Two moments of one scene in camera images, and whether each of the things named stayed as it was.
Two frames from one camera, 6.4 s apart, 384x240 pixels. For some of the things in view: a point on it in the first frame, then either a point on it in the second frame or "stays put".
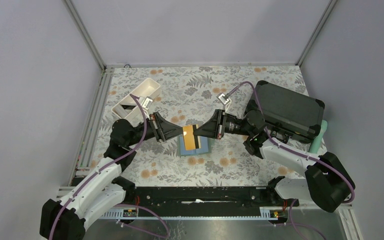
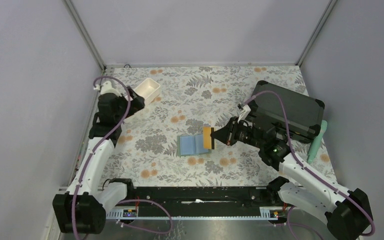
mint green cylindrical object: (315, 144) stays put
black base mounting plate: (208, 201) stays put
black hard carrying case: (287, 112) stays put
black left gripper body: (152, 129) -> (123, 104)
